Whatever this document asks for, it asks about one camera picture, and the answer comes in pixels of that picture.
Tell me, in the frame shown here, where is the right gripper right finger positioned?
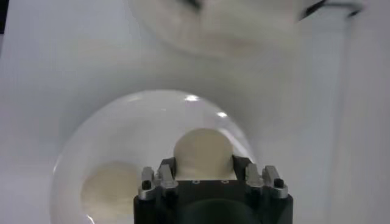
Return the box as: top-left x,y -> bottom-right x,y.
232,154 -> 289,200

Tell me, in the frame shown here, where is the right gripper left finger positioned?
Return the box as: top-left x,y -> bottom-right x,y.
137,156 -> 180,201

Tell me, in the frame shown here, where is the white steamed baozi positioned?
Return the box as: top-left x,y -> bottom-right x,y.
172,127 -> 237,181

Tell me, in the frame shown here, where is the round white plate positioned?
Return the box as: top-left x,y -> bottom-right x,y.
50,89 -> 257,224

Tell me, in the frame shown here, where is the cream electric cooker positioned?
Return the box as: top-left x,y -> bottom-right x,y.
126,0 -> 305,61

